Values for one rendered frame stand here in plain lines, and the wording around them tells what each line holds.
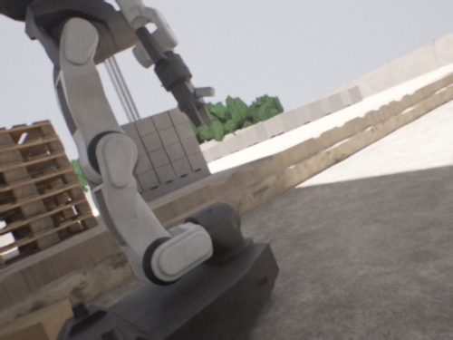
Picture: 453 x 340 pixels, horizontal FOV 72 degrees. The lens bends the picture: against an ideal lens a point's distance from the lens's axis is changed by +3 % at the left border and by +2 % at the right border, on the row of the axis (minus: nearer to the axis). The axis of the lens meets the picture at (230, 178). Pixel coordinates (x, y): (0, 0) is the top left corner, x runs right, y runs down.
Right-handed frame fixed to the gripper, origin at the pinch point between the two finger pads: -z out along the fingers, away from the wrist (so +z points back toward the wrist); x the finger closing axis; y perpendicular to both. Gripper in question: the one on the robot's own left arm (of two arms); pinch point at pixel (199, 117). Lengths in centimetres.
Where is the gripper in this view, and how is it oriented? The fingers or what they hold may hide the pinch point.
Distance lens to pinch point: 89.3
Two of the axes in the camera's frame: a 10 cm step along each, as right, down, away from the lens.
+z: -5.2, -8.5, -0.5
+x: -2.0, 1.9, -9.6
